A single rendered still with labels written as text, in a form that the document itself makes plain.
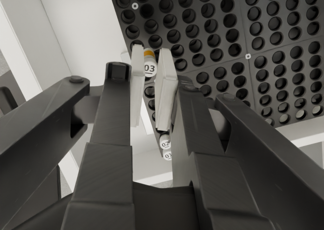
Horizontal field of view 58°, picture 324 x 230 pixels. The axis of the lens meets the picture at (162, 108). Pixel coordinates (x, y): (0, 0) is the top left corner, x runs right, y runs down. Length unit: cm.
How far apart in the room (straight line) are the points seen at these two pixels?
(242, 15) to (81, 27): 17
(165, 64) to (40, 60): 16
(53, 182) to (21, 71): 28
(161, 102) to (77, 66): 22
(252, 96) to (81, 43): 20
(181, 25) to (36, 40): 14
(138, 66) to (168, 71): 2
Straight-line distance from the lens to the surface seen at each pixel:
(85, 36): 35
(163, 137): 31
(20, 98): 86
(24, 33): 29
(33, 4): 34
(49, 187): 54
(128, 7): 28
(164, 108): 15
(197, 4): 28
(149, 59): 21
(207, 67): 29
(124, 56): 34
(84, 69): 36
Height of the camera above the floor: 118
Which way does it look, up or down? 66 degrees down
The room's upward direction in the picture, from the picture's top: 172 degrees clockwise
